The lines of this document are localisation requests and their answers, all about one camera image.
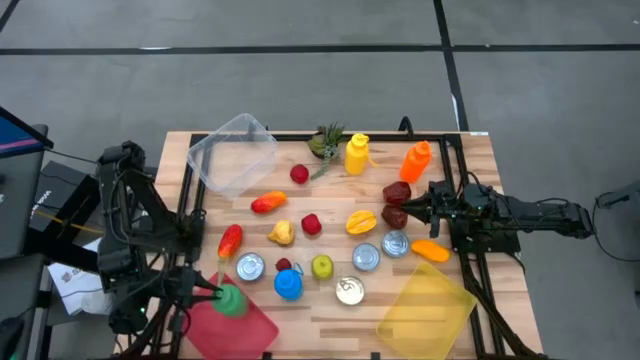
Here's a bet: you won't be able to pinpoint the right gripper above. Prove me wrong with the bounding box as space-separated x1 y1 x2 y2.
400 179 467 240

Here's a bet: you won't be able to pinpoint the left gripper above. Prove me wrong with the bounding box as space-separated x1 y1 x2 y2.
163 266 224 315

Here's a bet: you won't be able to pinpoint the green plastic bottle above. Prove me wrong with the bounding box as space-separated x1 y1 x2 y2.
211 283 250 318

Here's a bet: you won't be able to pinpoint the dark red toy fruit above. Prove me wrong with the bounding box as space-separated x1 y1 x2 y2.
382 180 413 206
381 204 409 230

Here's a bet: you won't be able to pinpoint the orange yellow toy mango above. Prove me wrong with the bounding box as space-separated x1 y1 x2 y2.
410 238 452 264

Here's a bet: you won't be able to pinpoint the orange plastic bottle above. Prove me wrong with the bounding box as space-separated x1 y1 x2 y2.
398 140 433 184

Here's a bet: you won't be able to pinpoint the green label tuna can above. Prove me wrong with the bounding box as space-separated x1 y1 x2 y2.
381 229 411 259

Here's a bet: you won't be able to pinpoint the yellow lemon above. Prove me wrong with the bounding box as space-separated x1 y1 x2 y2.
266 219 296 247
345 209 378 237

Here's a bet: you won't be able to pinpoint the silver lid tin can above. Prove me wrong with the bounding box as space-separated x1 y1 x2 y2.
351 242 382 273

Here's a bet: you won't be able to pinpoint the yellow plastic bottle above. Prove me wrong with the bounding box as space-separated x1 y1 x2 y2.
343 132 380 177

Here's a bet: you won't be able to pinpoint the blue plastic bottle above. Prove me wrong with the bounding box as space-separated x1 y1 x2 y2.
273 262 305 302

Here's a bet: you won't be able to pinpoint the large blue-red chicken can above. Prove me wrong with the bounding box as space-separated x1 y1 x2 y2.
335 275 366 306

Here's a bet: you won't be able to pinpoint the red round toy fruit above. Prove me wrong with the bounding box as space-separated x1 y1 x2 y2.
300 213 323 236
289 163 311 185

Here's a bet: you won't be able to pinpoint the green toy apple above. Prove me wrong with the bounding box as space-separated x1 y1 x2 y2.
311 254 335 281

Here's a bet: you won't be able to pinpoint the red plastic tray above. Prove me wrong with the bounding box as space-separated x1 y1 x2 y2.
182 272 280 360

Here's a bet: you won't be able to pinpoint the blue label tuna can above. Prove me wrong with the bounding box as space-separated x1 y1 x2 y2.
235 251 266 282

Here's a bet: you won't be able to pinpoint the white plastic roll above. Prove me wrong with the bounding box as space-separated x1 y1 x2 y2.
79 288 126 317

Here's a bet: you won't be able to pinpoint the yellow plastic tray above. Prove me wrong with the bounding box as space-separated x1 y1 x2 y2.
375 261 478 360

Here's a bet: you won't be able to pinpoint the potted succulent plant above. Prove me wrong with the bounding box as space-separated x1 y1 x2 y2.
306 122 347 181

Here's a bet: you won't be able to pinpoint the white paper sheets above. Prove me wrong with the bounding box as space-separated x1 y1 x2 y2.
48 237 119 317

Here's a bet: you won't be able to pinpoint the clear plastic bin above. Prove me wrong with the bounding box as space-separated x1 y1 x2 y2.
186 112 279 200

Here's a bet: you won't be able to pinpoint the black case white lettering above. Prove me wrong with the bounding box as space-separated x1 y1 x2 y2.
28 160 101 234

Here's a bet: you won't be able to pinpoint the black computer mouse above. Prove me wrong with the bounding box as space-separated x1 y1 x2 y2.
0 317 26 360

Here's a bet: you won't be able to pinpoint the dark grey side table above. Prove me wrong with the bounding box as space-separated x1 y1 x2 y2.
0 123 51 261

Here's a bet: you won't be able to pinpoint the laptop with blue screen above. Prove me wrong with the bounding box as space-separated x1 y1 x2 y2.
0 105 55 151

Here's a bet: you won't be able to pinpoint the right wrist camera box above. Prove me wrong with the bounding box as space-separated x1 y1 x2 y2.
462 183 496 212

